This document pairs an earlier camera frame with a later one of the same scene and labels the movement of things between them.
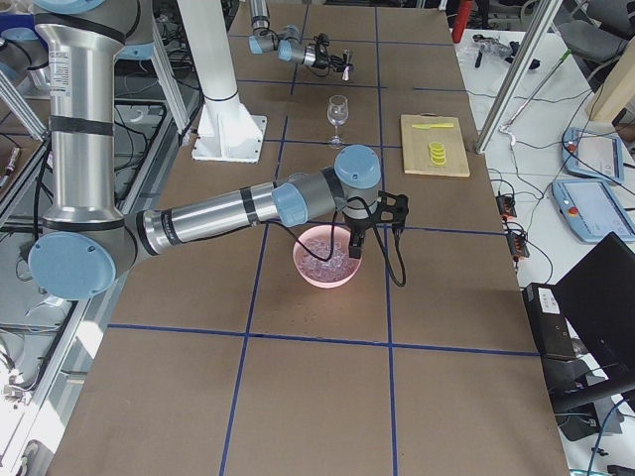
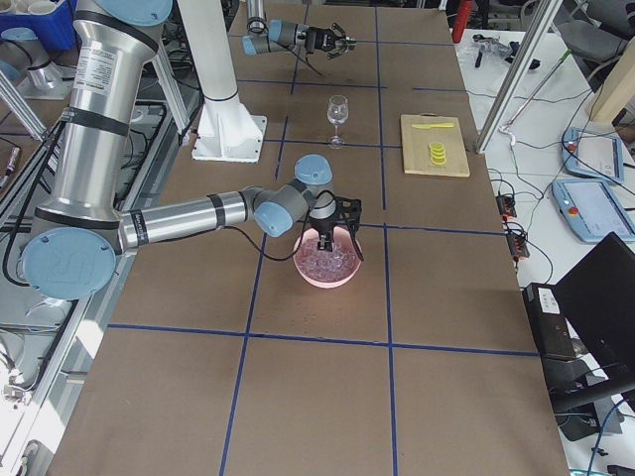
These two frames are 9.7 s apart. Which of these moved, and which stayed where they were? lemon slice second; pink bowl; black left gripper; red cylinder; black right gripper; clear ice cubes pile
Moved: black right gripper; black left gripper
Stayed: pink bowl; lemon slice second; clear ice cubes pile; red cylinder
